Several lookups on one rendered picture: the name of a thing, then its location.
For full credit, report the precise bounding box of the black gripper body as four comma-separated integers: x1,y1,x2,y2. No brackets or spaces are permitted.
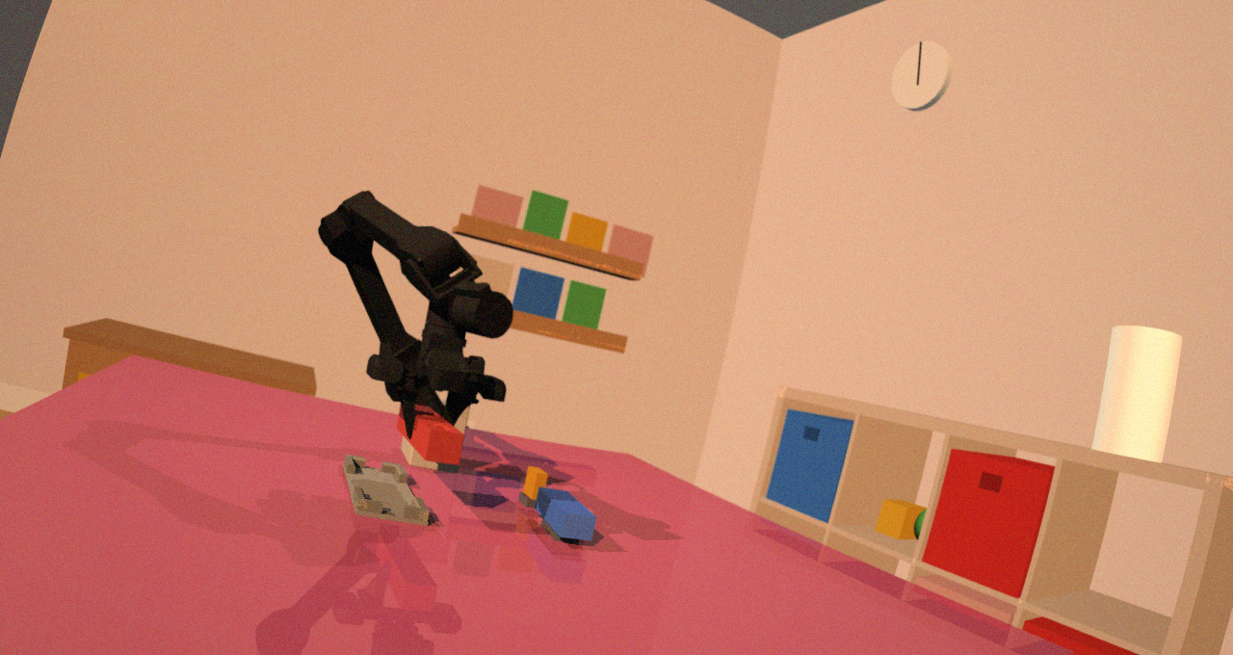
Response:
366,323,506,402

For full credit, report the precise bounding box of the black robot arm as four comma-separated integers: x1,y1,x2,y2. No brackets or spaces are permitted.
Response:
318,191,512,418

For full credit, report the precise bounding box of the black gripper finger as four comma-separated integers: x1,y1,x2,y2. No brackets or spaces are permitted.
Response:
443,391,478,427
388,382,418,438

